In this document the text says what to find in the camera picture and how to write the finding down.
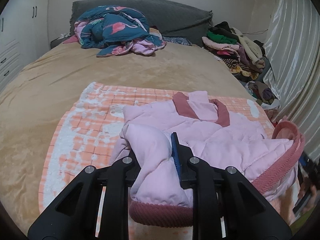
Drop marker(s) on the cream satin curtain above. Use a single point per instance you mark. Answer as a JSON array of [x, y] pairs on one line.
[[292, 47]]

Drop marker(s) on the white wardrobe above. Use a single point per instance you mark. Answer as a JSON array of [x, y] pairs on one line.
[[24, 36]]

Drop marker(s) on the grey headboard cushion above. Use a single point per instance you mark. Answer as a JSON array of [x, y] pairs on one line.
[[172, 19]]

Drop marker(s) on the pink quilted jacket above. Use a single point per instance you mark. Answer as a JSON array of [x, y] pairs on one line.
[[218, 136]]

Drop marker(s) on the tan bed cover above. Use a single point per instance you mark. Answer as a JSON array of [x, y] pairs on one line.
[[36, 99]]

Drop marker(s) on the orange white cloud blanket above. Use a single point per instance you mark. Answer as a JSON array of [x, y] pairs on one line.
[[88, 132]]

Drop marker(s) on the floral laundry basket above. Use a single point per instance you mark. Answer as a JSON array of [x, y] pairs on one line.
[[264, 97]]

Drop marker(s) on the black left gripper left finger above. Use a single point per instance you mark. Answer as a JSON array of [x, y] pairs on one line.
[[133, 171]]

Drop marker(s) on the blue flamingo print quilt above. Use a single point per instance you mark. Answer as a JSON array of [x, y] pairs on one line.
[[115, 31]]

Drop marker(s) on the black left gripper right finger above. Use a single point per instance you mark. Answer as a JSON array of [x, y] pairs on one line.
[[181, 155]]

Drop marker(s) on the pile of mixed clothes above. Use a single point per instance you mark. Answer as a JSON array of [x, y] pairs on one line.
[[246, 59]]

